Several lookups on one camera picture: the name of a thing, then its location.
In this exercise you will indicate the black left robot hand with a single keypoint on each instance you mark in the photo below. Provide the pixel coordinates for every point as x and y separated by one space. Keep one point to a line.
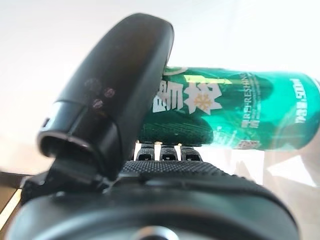
125 75

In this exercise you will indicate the tall green beer can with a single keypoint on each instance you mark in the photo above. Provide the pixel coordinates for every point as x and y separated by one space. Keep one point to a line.
225 110

